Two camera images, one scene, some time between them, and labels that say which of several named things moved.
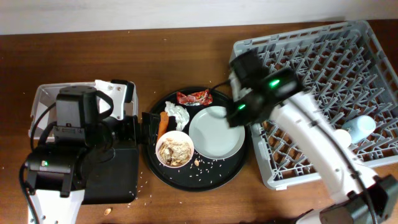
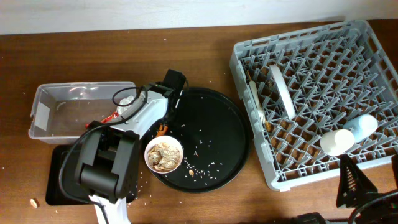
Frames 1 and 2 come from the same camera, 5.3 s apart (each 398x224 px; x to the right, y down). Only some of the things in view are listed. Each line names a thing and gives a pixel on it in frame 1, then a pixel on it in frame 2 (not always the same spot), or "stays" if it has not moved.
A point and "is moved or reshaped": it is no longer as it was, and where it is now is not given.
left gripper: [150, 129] -> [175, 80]
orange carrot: [163, 124] stays
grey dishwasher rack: [347, 71] stays
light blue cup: [359, 127] stays
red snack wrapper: [200, 98] is moved or reshaped
